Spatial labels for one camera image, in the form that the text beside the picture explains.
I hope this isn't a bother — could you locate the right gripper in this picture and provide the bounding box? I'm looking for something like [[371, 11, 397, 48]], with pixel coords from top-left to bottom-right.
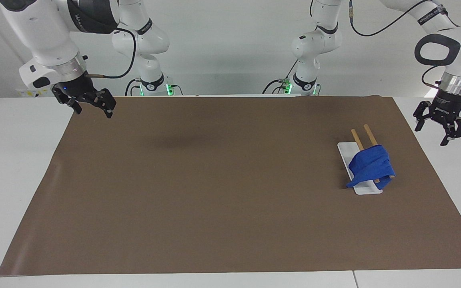
[[52, 74, 117, 119]]

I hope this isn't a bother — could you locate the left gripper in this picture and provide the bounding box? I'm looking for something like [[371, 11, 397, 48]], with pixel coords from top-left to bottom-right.
[[413, 90, 461, 147]]

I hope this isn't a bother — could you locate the blue towel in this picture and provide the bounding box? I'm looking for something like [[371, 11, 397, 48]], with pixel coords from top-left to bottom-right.
[[346, 145, 393, 189]]

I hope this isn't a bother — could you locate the black cable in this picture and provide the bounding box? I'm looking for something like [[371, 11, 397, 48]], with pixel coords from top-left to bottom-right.
[[349, 0, 436, 38], [262, 59, 300, 95], [421, 65, 443, 90], [84, 27, 137, 80], [125, 78, 142, 97]]

